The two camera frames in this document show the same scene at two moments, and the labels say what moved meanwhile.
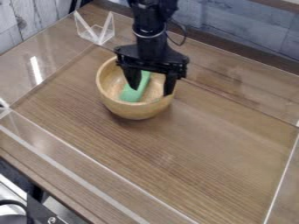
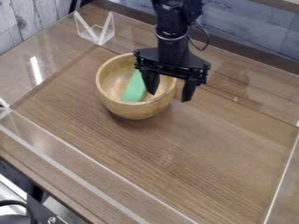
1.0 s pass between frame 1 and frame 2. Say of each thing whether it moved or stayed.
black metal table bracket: stayed
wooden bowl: stayed
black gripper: moved
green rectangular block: stayed
